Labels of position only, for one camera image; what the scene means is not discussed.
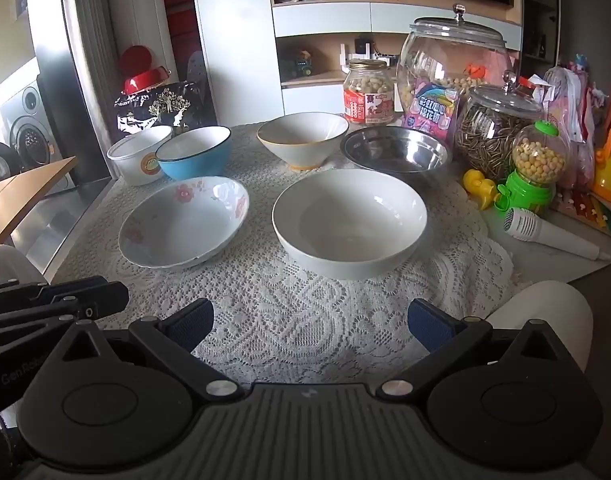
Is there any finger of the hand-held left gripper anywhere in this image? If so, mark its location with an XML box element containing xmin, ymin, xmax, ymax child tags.
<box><xmin>0</xmin><ymin>275</ymin><xmax>111</xmax><ymax>306</ymax></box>
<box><xmin>0</xmin><ymin>282</ymin><xmax>130</xmax><ymax>346</ymax></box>

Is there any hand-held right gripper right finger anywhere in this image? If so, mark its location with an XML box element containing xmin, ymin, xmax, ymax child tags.
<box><xmin>375</xmin><ymin>298</ymin><xmax>579</xmax><ymax>403</ymax></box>

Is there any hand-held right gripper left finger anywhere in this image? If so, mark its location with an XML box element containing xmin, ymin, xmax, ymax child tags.
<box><xmin>48</xmin><ymin>298</ymin><xmax>246</xmax><ymax>403</ymax></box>

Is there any white bowl with orange logo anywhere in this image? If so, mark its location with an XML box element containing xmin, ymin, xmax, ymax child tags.
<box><xmin>106</xmin><ymin>125</ymin><xmax>173</xmax><ymax>187</ymax></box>

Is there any blue bowl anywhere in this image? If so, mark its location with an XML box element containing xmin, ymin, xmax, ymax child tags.
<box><xmin>155</xmin><ymin>126</ymin><xmax>232</xmax><ymax>181</ymax></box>

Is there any stainless steel bowl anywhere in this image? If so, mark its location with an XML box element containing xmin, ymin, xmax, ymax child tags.
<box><xmin>340</xmin><ymin>126</ymin><xmax>453</xmax><ymax>174</ymax></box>

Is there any white bowl with yellow rim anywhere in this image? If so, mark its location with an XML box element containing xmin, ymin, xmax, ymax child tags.
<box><xmin>256</xmin><ymin>113</ymin><xmax>350</xmax><ymax>171</ymax></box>

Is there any white rounded chair back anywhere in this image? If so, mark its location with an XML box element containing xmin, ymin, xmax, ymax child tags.
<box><xmin>485</xmin><ymin>280</ymin><xmax>593</xmax><ymax>371</ymax></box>
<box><xmin>0</xmin><ymin>244</ymin><xmax>46</xmax><ymax>286</ymax></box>

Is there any white floral plate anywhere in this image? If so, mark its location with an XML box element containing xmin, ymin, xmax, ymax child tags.
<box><xmin>118</xmin><ymin>176</ymin><xmax>250</xmax><ymax>269</ymax></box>

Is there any white lace tablecloth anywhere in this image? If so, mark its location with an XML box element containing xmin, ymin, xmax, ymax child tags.
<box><xmin>50</xmin><ymin>122</ymin><xmax>523</xmax><ymax>386</ymax></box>

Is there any wooden table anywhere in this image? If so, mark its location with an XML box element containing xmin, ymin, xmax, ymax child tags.
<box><xmin>0</xmin><ymin>156</ymin><xmax>78</xmax><ymax>251</ymax></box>

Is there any large plain white bowl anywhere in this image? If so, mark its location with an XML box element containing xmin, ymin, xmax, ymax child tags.
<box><xmin>272</xmin><ymin>168</ymin><xmax>429</xmax><ymax>281</ymax></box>

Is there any small yellow duck toy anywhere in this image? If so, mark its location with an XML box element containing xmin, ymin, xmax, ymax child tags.
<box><xmin>462</xmin><ymin>168</ymin><xmax>499</xmax><ymax>211</ymax></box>

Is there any white toy microphone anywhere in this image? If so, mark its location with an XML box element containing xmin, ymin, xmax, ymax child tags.
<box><xmin>503</xmin><ymin>207</ymin><xmax>602</xmax><ymax>261</ymax></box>

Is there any grey speaker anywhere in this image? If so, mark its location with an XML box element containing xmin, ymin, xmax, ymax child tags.
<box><xmin>0</xmin><ymin>77</ymin><xmax>78</xmax><ymax>196</ymax></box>

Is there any black snack bag gold print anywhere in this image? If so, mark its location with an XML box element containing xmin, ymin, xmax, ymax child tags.
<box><xmin>115</xmin><ymin>81</ymin><xmax>198</xmax><ymax>136</ymax></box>

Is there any green candy dispenser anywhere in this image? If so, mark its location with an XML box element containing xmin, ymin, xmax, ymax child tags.
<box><xmin>494</xmin><ymin>120</ymin><xmax>571</xmax><ymax>217</ymax></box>

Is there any glass jar of sunflower seeds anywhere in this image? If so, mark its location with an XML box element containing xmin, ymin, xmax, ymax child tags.
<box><xmin>454</xmin><ymin>71</ymin><xmax>546</xmax><ymax>183</ymax></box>

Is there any colourful toy xylophone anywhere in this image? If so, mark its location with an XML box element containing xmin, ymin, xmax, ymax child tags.
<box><xmin>555</xmin><ymin>190</ymin><xmax>611</xmax><ymax>238</ymax></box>

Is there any pink candy packet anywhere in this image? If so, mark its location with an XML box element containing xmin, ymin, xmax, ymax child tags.
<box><xmin>403</xmin><ymin>78</ymin><xmax>460</xmax><ymax>148</ymax></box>

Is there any plastic jar with red label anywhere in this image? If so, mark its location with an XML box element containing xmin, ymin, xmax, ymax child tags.
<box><xmin>343</xmin><ymin>59</ymin><xmax>396</xmax><ymax>127</ymax></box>

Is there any red round lid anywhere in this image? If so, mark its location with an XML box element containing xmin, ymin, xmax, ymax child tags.
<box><xmin>118</xmin><ymin>46</ymin><xmax>153</xmax><ymax>79</ymax></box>

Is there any orange yellow duck toy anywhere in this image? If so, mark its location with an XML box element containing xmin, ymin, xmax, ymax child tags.
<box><xmin>593</xmin><ymin>125</ymin><xmax>611</xmax><ymax>193</ymax></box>

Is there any pink plastic bag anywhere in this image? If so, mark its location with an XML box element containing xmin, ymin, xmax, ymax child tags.
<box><xmin>543</xmin><ymin>65</ymin><xmax>599</xmax><ymax>191</ymax></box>

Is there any large round glass jar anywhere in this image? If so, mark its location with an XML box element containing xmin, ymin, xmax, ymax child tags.
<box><xmin>396</xmin><ymin>4</ymin><xmax>515</xmax><ymax>133</ymax></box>

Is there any white router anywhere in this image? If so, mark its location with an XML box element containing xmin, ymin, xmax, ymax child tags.
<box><xmin>339</xmin><ymin>37</ymin><xmax>401</xmax><ymax>68</ymax></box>

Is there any green toy tractor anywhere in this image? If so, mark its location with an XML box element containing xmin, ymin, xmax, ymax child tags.
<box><xmin>279</xmin><ymin>50</ymin><xmax>315</xmax><ymax>78</ymax></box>

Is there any dark wooden shelf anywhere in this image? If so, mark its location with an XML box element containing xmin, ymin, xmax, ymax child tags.
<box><xmin>519</xmin><ymin>0</ymin><xmax>561</xmax><ymax>78</ymax></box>

